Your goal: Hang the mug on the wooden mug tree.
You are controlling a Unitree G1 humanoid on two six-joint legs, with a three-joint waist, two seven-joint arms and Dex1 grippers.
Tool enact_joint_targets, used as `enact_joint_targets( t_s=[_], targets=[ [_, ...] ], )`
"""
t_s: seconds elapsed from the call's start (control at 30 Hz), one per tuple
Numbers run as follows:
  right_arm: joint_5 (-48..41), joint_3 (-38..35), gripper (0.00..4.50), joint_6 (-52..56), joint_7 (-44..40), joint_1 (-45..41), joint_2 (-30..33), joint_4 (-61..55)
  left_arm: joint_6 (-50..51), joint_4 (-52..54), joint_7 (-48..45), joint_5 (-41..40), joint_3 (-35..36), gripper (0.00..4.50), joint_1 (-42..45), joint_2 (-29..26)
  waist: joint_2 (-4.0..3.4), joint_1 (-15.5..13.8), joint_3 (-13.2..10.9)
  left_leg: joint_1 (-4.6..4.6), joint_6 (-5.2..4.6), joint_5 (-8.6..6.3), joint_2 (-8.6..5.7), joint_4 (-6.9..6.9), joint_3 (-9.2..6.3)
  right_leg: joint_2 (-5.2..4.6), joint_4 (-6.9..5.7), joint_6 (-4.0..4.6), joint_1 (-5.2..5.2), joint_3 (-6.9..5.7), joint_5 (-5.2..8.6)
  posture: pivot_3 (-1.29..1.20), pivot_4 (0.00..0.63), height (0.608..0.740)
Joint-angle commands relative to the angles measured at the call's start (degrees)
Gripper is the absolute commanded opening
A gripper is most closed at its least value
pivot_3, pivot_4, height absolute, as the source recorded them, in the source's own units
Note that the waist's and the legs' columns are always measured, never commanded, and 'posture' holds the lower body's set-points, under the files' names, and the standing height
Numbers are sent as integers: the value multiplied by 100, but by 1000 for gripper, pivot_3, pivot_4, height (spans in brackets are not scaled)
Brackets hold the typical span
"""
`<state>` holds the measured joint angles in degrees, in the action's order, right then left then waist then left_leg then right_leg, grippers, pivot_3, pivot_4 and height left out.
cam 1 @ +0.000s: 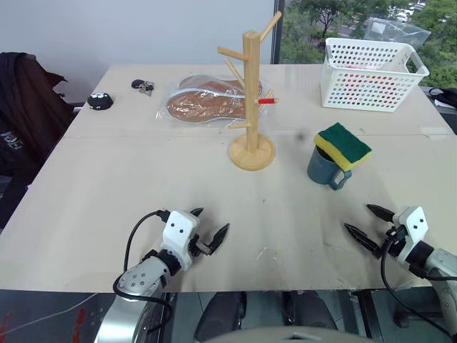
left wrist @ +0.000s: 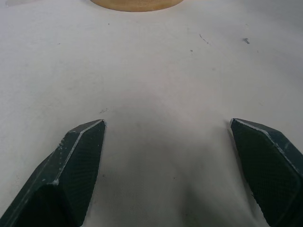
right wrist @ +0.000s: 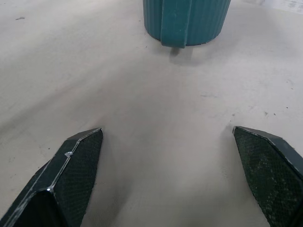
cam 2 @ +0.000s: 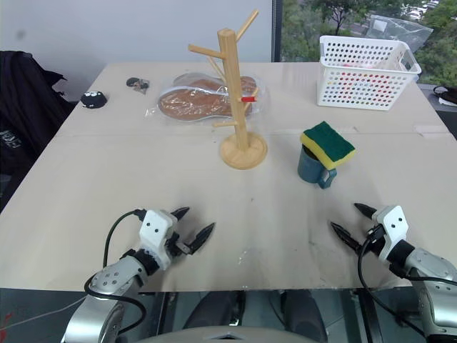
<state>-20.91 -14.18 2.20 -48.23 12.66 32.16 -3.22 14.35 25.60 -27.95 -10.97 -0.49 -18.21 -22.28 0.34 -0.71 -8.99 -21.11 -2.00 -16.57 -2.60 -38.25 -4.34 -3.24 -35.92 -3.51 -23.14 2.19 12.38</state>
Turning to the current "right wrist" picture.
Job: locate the teal ribbed mug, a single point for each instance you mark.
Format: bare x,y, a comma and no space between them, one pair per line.
189,21

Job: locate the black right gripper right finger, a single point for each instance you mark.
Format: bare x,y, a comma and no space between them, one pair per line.
267,175

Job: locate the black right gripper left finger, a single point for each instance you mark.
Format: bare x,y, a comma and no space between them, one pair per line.
71,175

